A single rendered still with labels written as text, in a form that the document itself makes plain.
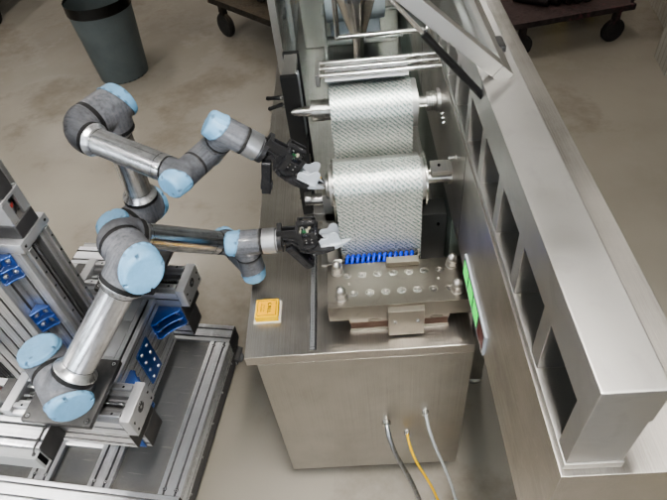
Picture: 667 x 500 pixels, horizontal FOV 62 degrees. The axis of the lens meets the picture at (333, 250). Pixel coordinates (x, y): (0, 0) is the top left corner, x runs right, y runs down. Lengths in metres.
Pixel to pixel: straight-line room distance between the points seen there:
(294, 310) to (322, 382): 0.24
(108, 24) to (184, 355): 3.02
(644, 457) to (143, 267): 1.09
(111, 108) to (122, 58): 3.27
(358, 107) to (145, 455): 1.55
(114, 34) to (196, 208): 1.86
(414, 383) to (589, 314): 1.07
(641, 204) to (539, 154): 2.61
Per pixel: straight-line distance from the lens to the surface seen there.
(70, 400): 1.62
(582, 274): 0.83
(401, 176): 1.51
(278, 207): 2.06
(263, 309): 1.72
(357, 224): 1.58
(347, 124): 1.66
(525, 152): 1.01
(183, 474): 2.31
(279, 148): 1.49
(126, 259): 1.42
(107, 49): 4.99
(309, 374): 1.72
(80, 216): 3.86
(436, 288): 1.59
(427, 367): 1.71
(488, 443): 2.50
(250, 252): 1.63
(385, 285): 1.59
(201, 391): 2.45
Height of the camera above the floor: 2.25
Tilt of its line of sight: 46 degrees down
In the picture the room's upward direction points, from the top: 8 degrees counter-clockwise
